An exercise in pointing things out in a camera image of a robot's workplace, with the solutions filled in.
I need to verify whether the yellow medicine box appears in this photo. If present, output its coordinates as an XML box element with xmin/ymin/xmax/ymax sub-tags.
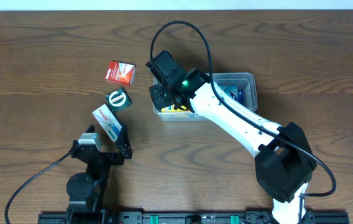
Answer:
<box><xmin>160</xmin><ymin>105</ymin><xmax>189</xmax><ymax>113</ymax></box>

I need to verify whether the blue Kool Fever box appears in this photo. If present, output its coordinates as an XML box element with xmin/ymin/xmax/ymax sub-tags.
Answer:
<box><xmin>220</xmin><ymin>86</ymin><xmax>245</xmax><ymax>106</ymax></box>

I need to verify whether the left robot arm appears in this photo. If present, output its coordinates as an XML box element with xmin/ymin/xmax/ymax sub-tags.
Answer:
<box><xmin>66</xmin><ymin>124</ymin><xmax>132</xmax><ymax>224</ymax></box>

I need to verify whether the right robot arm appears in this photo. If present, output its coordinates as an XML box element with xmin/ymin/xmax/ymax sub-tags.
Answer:
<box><xmin>146</xmin><ymin>50</ymin><xmax>317</xmax><ymax>223</ymax></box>

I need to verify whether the clear plastic container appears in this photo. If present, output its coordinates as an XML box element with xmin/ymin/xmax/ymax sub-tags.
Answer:
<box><xmin>152</xmin><ymin>72</ymin><xmax>258</xmax><ymax>121</ymax></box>

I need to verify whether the white Panadol box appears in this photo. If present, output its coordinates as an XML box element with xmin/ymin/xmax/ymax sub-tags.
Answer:
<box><xmin>92</xmin><ymin>104</ymin><xmax>122</xmax><ymax>142</ymax></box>

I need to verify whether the green round-logo box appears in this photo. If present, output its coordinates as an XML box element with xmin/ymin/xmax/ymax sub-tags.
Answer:
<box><xmin>105</xmin><ymin>88</ymin><xmax>132</xmax><ymax>112</ymax></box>

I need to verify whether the red medicine box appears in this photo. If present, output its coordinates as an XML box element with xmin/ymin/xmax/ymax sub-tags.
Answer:
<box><xmin>104</xmin><ymin>61</ymin><xmax>136</xmax><ymax>86</ymax></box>

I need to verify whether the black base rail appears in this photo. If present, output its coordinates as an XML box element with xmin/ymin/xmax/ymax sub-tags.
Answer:
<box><xmin>38</xmin><ymin>210</ymin><xmax>351</xmax><ymax>224</ymax></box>

